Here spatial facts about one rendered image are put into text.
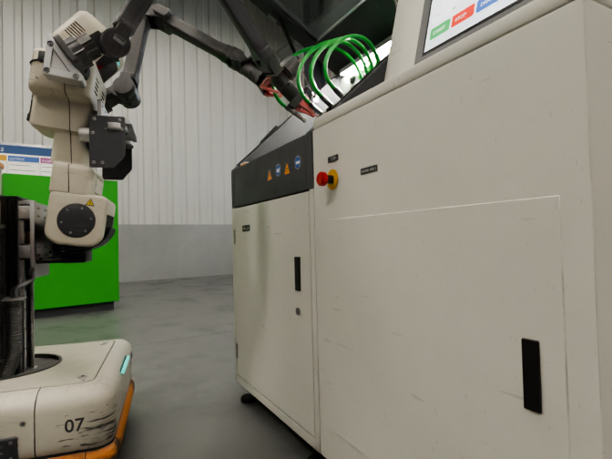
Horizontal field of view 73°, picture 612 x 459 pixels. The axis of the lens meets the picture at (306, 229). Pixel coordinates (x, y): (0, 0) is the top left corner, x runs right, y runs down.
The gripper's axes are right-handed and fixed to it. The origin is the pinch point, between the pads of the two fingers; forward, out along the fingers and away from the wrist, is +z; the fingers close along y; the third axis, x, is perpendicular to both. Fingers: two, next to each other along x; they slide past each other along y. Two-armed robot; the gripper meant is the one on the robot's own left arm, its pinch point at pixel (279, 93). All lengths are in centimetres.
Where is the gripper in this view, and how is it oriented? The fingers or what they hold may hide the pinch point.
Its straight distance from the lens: 170.8
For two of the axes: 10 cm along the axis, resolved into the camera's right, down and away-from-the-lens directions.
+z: 7.1, 6.2, -3.3
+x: -6.6, 7.5, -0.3
